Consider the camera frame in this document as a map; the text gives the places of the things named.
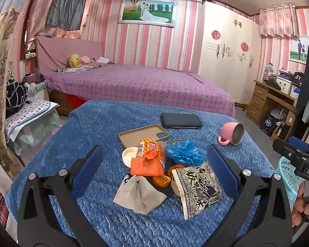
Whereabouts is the black phone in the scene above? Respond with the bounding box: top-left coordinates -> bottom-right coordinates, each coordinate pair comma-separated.
161,113 -> 202,129

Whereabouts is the blue quilted blanket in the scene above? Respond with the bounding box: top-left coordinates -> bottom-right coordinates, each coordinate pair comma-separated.
5,99 -> 276,247

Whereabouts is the white wardrobe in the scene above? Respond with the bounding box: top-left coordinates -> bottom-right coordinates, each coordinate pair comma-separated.
198,2 -> 261,105

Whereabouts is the beige cloth pouch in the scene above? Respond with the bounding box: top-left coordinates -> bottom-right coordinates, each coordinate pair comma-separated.
113,175 -> 167,215

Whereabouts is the black bag under desk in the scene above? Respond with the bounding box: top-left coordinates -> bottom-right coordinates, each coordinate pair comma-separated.
260,113 -> 279,137

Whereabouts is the polka dot cushion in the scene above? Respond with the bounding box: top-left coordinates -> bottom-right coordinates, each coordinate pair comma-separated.
5,98 -> 60,143

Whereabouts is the blue plastic bag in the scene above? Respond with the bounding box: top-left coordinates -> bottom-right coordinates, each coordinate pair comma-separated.
165,139 -> 205,166

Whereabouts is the black white snack bag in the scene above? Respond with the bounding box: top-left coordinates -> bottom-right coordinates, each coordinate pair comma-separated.
172,161 -> 221,220

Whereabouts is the framed couple photo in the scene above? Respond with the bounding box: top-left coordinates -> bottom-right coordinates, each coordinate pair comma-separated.
289,35 -> 309,64

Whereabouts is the wooden desk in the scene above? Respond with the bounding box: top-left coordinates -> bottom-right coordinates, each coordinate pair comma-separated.
246,80 -> 296,141

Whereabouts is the floral curtain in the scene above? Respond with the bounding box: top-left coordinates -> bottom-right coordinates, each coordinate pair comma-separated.
0,7 -> 21,179

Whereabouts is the tan phone case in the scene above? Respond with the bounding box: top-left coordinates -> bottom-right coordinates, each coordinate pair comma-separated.
118,124 -> 170,148

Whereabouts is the framed wedding photo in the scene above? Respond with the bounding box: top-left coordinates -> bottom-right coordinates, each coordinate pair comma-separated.
118,0 -> 177,28

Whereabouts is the bed with purple cover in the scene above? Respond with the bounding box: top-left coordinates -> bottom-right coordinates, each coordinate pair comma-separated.
35,37 -> 235,117

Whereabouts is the yellow duck plush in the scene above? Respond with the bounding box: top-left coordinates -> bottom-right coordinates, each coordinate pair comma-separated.
68,54 -> 82,68

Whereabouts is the light blue trash basket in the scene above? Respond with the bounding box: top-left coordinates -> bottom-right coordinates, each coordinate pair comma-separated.
277,157 -> 305,210

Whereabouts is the white storage box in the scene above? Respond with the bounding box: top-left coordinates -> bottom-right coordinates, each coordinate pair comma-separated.
276,76 -> 293,95

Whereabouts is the pink steel mug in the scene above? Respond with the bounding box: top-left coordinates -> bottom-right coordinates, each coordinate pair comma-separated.
218,122 -> 245,146

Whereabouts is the pink window valance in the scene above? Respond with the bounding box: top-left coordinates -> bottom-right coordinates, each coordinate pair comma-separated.
259,3 -> 299,38

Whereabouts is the white round lid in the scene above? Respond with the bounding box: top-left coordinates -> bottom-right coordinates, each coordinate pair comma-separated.
122,147 -> 138,168

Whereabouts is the orange snack wrapper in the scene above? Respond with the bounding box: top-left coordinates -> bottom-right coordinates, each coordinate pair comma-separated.
130,138 -> 165,177

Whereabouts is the grey window curtain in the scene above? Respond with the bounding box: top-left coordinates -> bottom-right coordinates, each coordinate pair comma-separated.
46,0 -> 86,31

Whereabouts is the black patterned bag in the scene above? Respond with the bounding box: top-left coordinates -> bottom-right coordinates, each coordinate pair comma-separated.
6,78 -> 28,118

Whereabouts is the person's right hand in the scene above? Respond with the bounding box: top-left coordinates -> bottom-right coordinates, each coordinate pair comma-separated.
291,182 -> 309,227

